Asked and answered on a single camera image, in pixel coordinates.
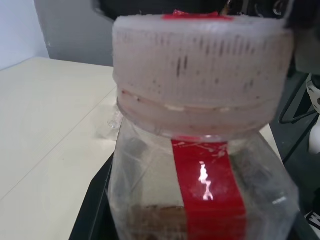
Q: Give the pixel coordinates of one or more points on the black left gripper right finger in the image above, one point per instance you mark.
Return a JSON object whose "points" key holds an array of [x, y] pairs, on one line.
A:
{"points": [[308, 192]]}

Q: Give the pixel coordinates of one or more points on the white rounded object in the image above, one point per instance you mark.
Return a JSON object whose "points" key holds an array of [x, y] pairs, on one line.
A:
{"points": [[314, 90]]}

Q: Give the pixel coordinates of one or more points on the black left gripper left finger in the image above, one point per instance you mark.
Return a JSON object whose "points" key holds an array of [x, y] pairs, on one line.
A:
{"points": [[92, 215]]}

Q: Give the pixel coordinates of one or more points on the clear bottle with red tape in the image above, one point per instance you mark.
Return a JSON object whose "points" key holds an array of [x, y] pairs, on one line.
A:
{"points": [[200, 75]]}

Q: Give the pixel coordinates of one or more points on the black bulky shape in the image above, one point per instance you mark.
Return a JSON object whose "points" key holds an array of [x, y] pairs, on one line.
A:
{"points": [[307, 37]]}

